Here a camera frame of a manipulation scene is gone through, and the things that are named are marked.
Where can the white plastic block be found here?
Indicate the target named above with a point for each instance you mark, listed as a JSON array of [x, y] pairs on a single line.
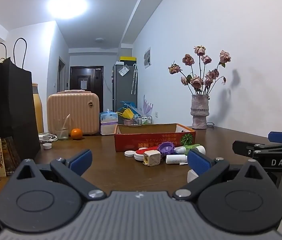
[[192, 177]]

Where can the wall picture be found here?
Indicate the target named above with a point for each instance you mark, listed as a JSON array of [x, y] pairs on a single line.
[[147, 57]]

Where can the paper on door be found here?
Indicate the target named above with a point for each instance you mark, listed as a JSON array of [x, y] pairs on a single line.
[[84, 84]]

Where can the grey fridge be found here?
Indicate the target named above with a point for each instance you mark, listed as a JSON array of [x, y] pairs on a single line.
[[123, 90]]

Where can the yellow box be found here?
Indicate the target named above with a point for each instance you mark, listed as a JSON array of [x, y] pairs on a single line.
[[128, 58]]

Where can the clear plastic spoon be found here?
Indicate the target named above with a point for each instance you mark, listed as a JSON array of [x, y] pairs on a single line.
[[66, 120]]

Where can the white charger cube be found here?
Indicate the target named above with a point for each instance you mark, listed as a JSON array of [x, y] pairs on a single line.
[[152, 158]]

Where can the yellow bottle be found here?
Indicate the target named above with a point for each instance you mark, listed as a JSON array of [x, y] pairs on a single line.
[[38, 110]]

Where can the grey ceramic vase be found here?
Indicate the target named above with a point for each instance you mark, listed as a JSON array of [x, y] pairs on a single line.
[[200, 112]]

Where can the purple paper plant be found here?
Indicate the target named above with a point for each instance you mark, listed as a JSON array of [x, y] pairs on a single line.
[[148, 106]]

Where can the purple plastic lid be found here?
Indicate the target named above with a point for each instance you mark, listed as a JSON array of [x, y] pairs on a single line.
[[166, 148]]

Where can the ceiling light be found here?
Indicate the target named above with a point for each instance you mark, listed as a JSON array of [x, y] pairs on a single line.
[[67, 5]]

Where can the orange fruit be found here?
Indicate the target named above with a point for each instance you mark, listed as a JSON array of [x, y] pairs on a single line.
[[76, 133]]

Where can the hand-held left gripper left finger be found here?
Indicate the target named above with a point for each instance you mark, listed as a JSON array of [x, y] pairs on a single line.
[[82, 160]]

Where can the pink flowerpot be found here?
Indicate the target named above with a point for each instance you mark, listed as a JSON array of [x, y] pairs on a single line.
[[128, 122]]

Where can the dark entrance door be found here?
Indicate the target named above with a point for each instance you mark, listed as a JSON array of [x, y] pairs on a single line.
[[86, 95]]

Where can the folded white umbrella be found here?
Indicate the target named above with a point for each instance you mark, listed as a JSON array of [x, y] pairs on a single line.
[[134, 80]]

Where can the side door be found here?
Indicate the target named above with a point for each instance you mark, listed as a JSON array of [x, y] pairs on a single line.
[[61, 76]]

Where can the wall outlet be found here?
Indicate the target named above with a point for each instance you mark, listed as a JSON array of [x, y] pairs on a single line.
[[157, 114]]

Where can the paper on fridge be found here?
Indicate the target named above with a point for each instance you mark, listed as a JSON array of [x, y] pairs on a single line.
[[124, 71]]

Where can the small white cap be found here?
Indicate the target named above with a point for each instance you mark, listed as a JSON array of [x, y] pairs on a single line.
[[47, 146]]

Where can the green and white tube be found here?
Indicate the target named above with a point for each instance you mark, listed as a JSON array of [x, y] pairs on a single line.
[[189, 147]]

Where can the blue bag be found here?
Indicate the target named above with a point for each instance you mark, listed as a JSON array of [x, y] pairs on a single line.
[[128, 104]]

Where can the white round lid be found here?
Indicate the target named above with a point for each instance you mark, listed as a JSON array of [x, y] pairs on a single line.
[[129, 153]]

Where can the small ceiling lamp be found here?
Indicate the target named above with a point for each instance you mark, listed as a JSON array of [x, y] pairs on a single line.
[[100, 40]]

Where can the red cardboard box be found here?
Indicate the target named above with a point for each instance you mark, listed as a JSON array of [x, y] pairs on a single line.
[[153, 140]]

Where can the yellow watering can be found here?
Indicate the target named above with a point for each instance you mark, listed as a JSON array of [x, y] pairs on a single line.
[[127, 114]]

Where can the clear glass cup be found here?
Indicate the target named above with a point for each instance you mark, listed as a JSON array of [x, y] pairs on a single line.
[[61, 133]]

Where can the pink suitcase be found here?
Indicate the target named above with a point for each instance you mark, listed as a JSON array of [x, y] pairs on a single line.
[[72, 111]]

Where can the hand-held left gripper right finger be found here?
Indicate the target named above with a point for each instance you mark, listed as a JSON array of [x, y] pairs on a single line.
[[199, 163]]

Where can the dried pink roses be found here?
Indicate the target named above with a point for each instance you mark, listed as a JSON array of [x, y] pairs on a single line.
[[197, 81]]

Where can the red and white lint brush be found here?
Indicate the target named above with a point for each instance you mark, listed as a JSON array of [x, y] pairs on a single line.
[[141, 153]]

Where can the black paper bag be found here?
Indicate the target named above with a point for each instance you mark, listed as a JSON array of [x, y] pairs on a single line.
[[6, 105]]

